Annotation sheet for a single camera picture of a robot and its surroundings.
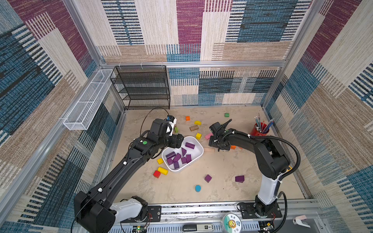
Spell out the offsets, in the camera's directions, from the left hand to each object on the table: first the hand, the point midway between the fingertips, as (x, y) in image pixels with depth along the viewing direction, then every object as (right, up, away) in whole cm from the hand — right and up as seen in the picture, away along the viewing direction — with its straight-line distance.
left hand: (178, 136), depth 77 cm
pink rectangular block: (+19, -3, +25) cm, 31 cm away
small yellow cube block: (-11, -16, +11) cm, 22 cm away
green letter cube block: (-3, +2, +28) cm, 28 cm away
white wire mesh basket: (-46, +12, -5) cm, 48 cm away
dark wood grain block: (+9, +3, +31) cm, 32 cm away
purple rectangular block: (-2, -15, +15) cm, 21 cm away
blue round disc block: (+10, -28, +3) cm, 30 cm away
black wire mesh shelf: (-28, +35, +28) cm, 54 cm away
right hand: (+26, -8, +20) cm, 34 cm away
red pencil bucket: (+53, +3, +20) cm, 56 cm away
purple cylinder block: (-6, -13, +15) cm, 21 cm away
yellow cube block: (+12, -2, +24) cm, 27 cm away
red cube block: (-13, -23, +8) cm, 27 cm away
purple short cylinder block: (+6, -8, +19) cm, 22 cm away
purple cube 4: (+35, -25, +8) cm, 44 cm away
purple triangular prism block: (+2, -11, +17) cm, 21 cm away
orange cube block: (+5, +10, +37) cm, 39 cm away
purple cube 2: (+2, -16, +12) cm, 20 cm away
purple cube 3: (+16, -24, +6) cm, 30 cm away
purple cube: (-6, -16, +12) cm, 22 cm away
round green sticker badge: (+24, -36, -13) cm, 46 cm away
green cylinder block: (+35, +13, +37) cm, 53 cm away
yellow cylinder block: (-10, -21, +9) cm, 25 cm away
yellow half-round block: (+12, +7, +35) cm, 37 cm away
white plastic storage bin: (+7, -10, +18) cm, 22 cm away
